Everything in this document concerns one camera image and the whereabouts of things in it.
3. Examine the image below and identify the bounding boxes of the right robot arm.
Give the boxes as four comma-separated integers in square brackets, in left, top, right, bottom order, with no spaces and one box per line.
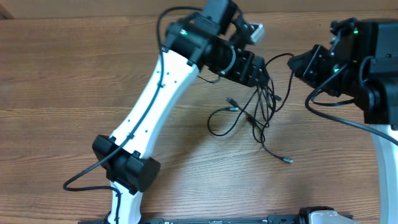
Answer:
[287,17,397,223]

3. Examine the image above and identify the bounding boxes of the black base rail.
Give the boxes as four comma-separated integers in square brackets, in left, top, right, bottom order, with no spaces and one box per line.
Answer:
[77,205,355,224]

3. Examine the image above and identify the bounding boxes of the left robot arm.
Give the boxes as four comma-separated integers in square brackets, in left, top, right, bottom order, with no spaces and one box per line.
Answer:
[92,1,267,223]

